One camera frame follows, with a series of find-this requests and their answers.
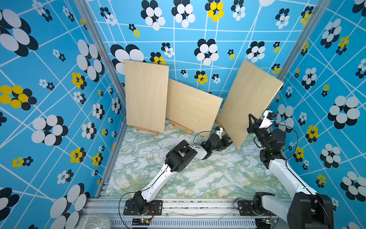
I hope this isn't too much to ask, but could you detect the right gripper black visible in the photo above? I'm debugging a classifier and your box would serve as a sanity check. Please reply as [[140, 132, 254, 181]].
[[247, 114, 269, 152]]

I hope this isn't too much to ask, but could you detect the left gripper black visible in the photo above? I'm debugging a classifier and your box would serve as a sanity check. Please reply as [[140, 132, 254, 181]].
[[210, 135, 235, 152]]

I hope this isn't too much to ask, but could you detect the wooden easel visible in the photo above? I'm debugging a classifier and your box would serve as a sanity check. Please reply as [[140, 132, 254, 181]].
[[215, 116, 227, 134], [133, 126, 158, 136], [170, 120, 193, 135]]

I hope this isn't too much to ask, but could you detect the plywood board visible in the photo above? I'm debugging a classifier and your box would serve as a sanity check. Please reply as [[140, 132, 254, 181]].
[[124, 60, 169, 133], [218, 60, 284, 149], [166, 79, 223, 137]]

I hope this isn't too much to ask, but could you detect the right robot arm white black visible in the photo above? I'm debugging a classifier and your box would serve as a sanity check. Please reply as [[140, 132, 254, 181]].
[[247, 110, 334, 229]]

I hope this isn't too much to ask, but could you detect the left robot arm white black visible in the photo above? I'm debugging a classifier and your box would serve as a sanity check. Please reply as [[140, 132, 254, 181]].
[[132, 130, 233, 214]]

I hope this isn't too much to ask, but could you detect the right circuit board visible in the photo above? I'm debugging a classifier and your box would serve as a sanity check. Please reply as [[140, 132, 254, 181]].
[[255, 219, 272, 229]]

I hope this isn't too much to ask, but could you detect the circuit board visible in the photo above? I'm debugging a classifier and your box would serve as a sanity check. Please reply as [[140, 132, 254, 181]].
[[132, 219, 151, 226], [255, 219, 272, 229]]

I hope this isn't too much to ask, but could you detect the left circuit board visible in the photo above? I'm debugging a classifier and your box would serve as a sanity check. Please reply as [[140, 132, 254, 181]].
[[132, 219, 151, 226]]

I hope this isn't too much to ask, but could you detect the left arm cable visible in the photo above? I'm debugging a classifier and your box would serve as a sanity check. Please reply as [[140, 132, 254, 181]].
[[118, 130, 218, 229]]

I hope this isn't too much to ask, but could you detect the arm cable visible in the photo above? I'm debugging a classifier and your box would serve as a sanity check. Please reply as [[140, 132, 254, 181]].
[[118, 130, 218, 229], [253, 123, 335, 229]]

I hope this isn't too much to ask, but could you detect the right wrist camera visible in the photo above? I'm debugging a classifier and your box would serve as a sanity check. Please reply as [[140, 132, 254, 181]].
[[259, 110, 277, 129]]

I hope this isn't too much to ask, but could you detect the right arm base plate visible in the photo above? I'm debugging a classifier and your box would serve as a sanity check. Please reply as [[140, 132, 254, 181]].
[[236, 199, 271, 217]]

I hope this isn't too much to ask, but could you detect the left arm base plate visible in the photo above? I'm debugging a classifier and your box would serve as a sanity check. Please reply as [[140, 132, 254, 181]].
[[123, 199, 163, 216]]

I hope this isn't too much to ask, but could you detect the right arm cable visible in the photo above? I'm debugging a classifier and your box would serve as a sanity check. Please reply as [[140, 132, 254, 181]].
[[253, 123, 335, 229]]

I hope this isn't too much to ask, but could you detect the left aluminium corner post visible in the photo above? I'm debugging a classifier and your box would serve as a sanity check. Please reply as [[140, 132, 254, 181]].
[[74, 0, 132, 111]]

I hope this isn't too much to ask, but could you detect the aluminium corner post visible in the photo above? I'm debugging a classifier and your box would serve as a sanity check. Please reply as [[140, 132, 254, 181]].
[[74, 0, 132, 111], [261, 0, 329, 110]]

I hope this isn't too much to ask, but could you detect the aluminium front rail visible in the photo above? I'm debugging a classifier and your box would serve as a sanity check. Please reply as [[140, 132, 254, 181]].
[[77, 198, 290, 229]]

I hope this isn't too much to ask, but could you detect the right aluminium corner post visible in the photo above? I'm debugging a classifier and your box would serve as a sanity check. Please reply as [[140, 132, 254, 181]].
[[261, 0, 329, 110]]

